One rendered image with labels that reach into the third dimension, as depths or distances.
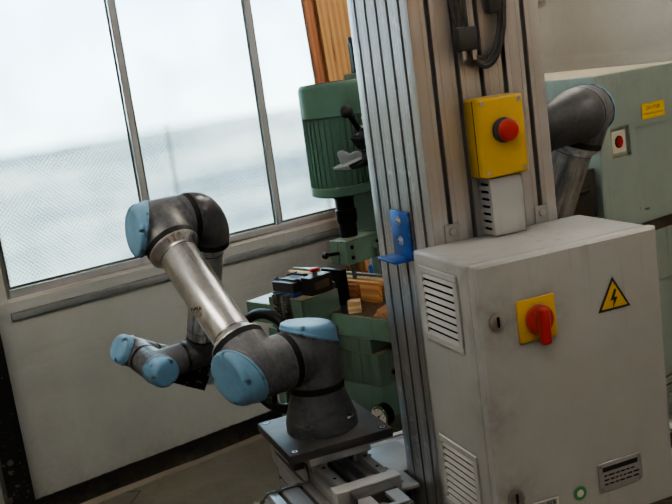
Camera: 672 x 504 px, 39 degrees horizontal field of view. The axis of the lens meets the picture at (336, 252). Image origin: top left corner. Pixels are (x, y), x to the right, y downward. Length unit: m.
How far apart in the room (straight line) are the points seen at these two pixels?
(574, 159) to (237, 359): 0.87
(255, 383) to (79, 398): 2.07
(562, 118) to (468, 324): 0.69
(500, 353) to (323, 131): 1.24
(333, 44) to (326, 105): 1.65
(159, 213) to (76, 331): 1.78
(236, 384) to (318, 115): 0.96
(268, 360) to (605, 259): 0.68
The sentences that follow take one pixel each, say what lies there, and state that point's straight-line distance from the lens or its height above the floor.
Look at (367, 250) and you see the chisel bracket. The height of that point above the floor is 1.03.
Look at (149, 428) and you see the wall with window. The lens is 4.02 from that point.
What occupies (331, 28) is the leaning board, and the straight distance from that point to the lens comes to 4.22.
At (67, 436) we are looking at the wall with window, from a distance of 3.88.
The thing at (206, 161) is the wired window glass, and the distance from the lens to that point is 4.08.
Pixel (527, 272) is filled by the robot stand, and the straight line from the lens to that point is 1.48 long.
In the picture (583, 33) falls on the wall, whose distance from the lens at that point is 4.94.
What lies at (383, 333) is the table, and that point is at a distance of 2.46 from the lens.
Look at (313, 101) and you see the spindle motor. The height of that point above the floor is 1.46.
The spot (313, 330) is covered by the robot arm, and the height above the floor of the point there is 1.04.
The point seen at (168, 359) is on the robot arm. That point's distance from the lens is 2.30.
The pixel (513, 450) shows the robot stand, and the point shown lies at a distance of 1.54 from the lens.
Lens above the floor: 1.55
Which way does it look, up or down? 11 degrees down
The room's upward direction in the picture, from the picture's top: 8 degrees counter-clockwise
